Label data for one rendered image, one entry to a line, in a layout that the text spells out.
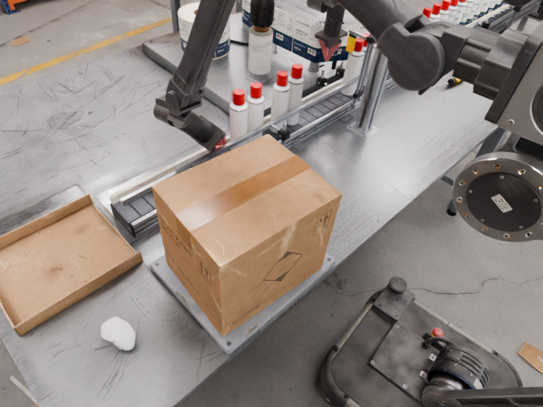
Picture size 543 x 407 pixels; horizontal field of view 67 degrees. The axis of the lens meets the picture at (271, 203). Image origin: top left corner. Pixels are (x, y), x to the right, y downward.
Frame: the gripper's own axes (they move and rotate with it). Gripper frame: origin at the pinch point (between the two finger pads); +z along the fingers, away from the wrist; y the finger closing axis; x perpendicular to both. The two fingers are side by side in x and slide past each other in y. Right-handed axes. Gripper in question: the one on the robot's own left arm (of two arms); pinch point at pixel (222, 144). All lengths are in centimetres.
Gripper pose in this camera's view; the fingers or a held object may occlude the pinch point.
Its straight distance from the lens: 121.8
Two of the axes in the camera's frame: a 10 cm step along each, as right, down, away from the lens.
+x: -5.9, 8.0, 0.9
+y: -6.9, -5.6, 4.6
